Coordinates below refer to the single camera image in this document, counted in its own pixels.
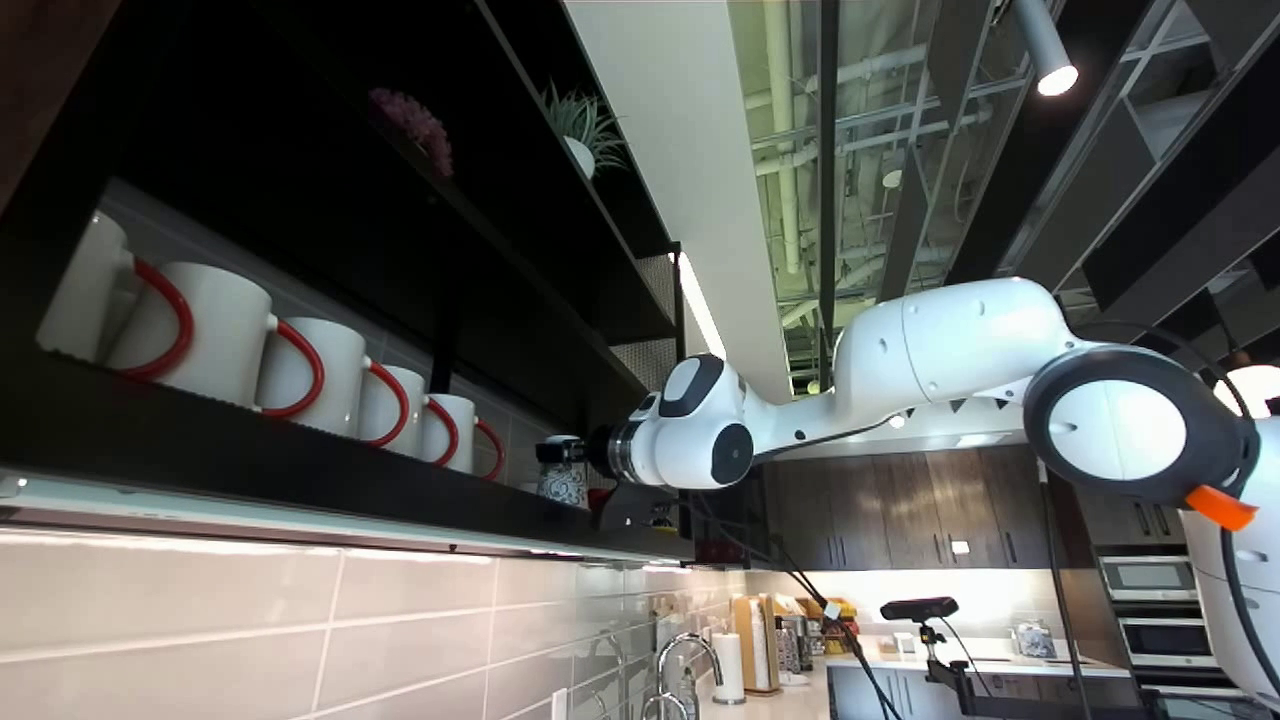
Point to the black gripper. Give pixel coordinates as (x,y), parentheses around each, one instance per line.
(608,453)

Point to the patterned paper coffee cup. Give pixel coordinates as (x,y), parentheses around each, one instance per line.
(563,485)

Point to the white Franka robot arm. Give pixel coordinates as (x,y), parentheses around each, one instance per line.
(963,345)

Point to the under-shelf light strip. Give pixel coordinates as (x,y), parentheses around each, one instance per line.
(264,512)

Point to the chrome kitchen faucet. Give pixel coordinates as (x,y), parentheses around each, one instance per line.
(676,652)

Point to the white paper towel roll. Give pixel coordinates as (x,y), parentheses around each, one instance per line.
(725,664)

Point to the wooden board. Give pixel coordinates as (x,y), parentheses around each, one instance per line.
(757,641)

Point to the green plant white pot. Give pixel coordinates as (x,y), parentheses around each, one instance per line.
(580,134)

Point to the bowl of fruit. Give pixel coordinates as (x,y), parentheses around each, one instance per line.
(839,618)

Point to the dark wood kitchen cabinets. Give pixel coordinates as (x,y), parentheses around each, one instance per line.
(906,512)

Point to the purple flower decoration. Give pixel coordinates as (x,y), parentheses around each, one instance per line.
(414,130)

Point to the dark kitchen island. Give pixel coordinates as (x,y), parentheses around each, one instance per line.
(933,695)

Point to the blue white ceramic jar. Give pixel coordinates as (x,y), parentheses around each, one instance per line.
(1032,641)

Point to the stainless built-in microwave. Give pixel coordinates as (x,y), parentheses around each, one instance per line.
(1152,576)

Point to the large ceiling spotlight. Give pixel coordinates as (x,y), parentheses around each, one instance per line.
(1045,55)

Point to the round white pendant lamp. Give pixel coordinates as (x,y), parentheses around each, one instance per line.
(1256,387)

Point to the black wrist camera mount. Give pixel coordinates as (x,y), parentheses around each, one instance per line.
(641,508)

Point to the dark wall shelf unit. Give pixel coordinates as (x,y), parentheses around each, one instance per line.
(264,453)

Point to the black camera on tripod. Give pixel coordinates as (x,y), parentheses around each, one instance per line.
(922,611)

